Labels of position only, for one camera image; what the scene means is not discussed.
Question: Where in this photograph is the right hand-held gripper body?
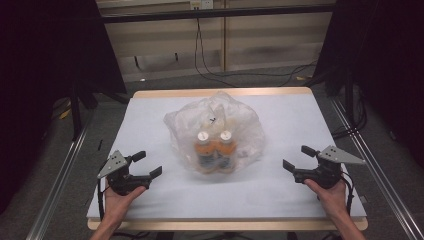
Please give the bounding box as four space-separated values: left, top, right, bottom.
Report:
293 145 367 190

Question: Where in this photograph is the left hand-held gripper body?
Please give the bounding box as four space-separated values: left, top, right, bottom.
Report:
97 149 152 197

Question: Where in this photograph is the orange bottle with white cap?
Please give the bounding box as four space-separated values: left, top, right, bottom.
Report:
215 129 238 173
194 130 218 174

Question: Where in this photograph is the clear plastic bag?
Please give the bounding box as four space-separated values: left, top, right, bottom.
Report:
163 90 267 175

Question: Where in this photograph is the person's right hand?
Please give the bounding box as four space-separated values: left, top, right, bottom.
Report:
303 178 348 219

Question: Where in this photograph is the person's left hand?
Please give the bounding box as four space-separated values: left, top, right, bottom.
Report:
104 181 148 223

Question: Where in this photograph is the white table cover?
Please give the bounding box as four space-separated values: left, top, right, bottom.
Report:
86 94 368 221

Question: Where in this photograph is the black metal stand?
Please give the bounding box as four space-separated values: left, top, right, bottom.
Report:
343 71 356 129
68 81 99 142

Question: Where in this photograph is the dark curtain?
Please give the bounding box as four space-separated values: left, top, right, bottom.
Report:
0 0 128 214
313 0 424 161

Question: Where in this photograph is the black horizontal bar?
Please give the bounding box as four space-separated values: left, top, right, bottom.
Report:
100 4 336 24

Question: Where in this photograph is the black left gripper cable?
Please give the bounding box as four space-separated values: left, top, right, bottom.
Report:
96 177 107 222

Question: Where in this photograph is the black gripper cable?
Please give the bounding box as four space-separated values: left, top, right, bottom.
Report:
339 170 355 217
96 177 107 222

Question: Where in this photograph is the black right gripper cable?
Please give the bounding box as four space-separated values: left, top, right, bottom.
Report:
339 170 355 217

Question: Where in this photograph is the silver floor rail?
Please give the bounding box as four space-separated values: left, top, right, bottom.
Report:
25 116 96 240
329 96 424 240

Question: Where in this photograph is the bundle of black floor cables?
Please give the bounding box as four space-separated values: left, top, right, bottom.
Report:
331 84 369 140

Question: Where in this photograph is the black hanging wall cable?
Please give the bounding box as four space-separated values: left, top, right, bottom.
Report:
193 18 318 88

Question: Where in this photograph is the white wall power outlet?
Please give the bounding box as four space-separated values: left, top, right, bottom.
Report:
189 0 214 11

